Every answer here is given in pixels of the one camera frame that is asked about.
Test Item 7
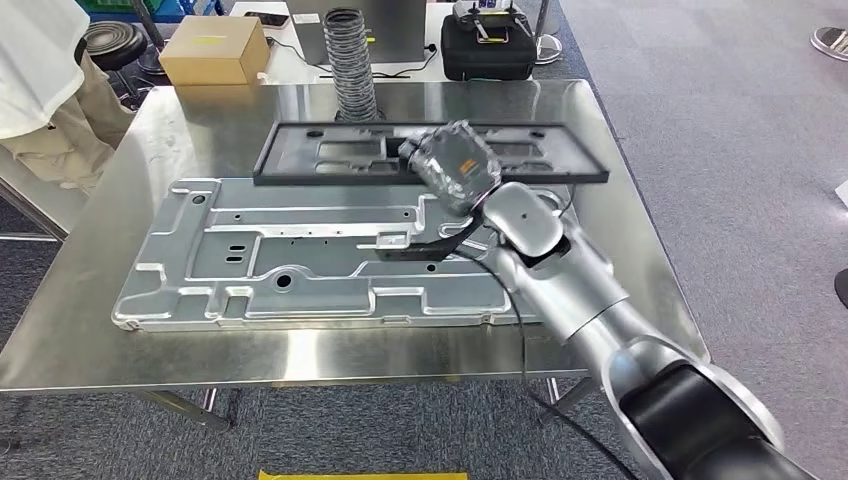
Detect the round chrome base plate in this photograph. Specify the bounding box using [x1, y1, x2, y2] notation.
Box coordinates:
[809, 26, 848, 64]

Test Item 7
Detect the stainless steel workbench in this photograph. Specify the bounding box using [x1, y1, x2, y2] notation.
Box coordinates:
[0, 79, 711, 432]

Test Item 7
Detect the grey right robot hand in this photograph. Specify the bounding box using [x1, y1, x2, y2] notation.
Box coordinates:
[397, 120, 503, 217]

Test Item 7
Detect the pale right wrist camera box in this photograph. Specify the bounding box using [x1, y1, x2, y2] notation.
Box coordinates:
[374, 231, 415, 252]

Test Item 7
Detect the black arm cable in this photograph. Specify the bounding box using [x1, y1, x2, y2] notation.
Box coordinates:
[457, 188, 641, 480]

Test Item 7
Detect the person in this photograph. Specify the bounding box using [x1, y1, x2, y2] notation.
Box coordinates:
[0, 0, 138, 198]

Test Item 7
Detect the steel side table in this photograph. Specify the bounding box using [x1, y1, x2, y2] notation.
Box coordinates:
[0, 175, 70, 244]

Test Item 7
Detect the black plastic panel part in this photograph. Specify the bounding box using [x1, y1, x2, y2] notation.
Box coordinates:
[252, 121, 611, 187]

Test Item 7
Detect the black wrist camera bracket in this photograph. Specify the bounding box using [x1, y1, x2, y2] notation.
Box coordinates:
[374, 221, 492, 264]

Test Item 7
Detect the chrome stand with round base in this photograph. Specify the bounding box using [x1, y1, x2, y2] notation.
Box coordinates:
[531, 0, 566, 66]

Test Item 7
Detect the white table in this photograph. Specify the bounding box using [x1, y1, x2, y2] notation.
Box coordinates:
[228, 0, 564, 85]

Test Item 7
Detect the brown cardboard box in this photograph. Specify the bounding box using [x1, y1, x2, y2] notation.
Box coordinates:
[158, 15, 272, 87]

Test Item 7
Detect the blue plastic crate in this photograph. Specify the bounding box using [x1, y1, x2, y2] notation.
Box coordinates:
[89, 0, 227, 24]

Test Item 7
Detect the black smartphone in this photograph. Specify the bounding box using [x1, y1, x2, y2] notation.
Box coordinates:
[243, 10, 291, 30]

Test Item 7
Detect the black round stool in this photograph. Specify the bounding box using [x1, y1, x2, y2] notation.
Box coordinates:
[84, 21, 167, 77]

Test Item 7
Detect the black carrying case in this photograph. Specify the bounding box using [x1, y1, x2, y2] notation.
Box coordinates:
[440, 13, 538, 83]

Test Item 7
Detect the ribbed grey flexible hose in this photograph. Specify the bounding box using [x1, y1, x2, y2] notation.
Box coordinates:
[321, 7, 384, 124]

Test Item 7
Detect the stamped silver metal plate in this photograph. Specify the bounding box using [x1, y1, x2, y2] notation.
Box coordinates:
[111, 177, 572, 334]

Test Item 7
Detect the grey remote controller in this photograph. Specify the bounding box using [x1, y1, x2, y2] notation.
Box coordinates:
[453, 0, 533, 45]

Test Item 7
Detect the green plastic crate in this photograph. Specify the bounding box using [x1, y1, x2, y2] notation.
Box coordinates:
[74, 0, 164, 15]

